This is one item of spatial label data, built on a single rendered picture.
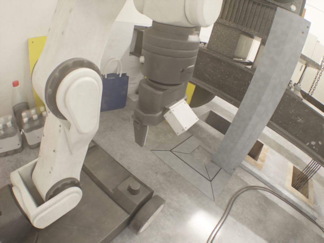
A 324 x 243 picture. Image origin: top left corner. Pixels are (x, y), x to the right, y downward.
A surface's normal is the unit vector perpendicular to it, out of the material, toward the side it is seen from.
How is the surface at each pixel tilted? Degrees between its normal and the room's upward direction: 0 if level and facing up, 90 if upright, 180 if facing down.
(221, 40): 90
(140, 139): 98
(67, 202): 90
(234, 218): 0
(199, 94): 90
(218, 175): 10
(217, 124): 90
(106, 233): 0
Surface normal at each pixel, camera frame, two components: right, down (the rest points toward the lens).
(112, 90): 0.58, 0.55
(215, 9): 0.75, 0.50
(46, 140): -0.42, -0.03
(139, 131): -0.65, 0.43
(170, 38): 0.04, -0.07
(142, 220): -0.15, -0.41
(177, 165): 0.10, -0.73
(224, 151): -0.74, 0.24
